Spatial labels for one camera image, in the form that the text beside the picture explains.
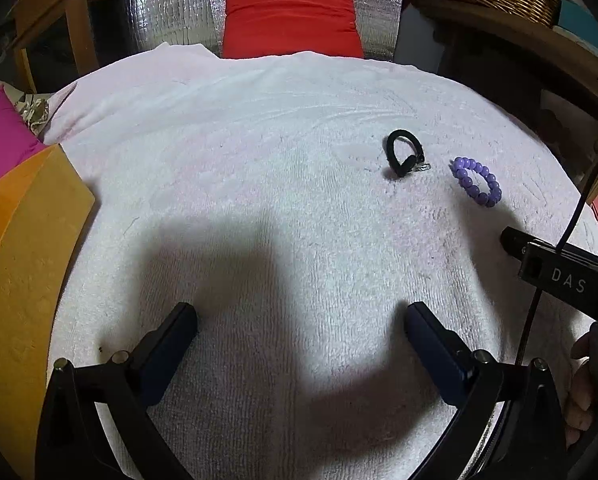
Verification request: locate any purple bead bracelet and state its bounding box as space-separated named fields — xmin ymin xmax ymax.
xmin=450 ymin=155 xmax=504 ymax=209

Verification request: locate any beige patterned cloth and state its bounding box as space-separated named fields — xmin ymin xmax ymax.
xmin=15 ymin=91 xmax=51 ymax=137

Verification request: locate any thin black hair tie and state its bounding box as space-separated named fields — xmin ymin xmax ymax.
xmin=384 ymin=128 xmax=426 ymax=180

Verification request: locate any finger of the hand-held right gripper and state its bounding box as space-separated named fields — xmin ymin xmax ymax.
xmin=500 ymin=226 xmax=530 ymax=262

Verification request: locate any teal box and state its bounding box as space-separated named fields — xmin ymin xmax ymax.
xmin=558 ymin=0 xmax=598 ymax=63

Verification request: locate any silver foil insulation sheet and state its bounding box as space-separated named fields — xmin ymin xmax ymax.
xmin=120 ymin=0 xmax=410 ymax=64

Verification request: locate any magenta cushion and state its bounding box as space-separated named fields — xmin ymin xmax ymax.
xmin=0 ymin=87 xmax=48 ymax=202

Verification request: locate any red cushion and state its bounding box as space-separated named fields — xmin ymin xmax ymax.
xmin=221 ymin=0 xmax=365 ymax=60

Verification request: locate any person's right hand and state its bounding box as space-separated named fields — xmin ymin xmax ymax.
xmin=565 ymin=330 xmax=598 ymax=450

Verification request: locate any wooden chair frame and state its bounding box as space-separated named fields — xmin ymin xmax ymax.
xmin=8 ymin=0 xmax=126 ymax=95

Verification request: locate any orange cushion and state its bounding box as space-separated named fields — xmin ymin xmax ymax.
xmin=0 ymin=142 xmax=96 ymax=479

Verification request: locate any pale pink towel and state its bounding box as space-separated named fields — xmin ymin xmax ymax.
xmin=38 ymin=42 xmax=598 ymax=480

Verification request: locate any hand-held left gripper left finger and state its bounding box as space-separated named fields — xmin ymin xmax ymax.
xmin=35 ymin=302 xmax=199 ymax=480

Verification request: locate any black cable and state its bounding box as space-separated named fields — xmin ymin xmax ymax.
xmin=516 ymin=147 xmax=598 ymax=370

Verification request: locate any wooden shelf unit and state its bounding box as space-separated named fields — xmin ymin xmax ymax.
xmin=410 ymin=0 xmax=598 ymax=173

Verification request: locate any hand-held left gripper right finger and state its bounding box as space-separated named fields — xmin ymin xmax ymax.
xmin=404 ymin=302 xmax=568 ymax=480

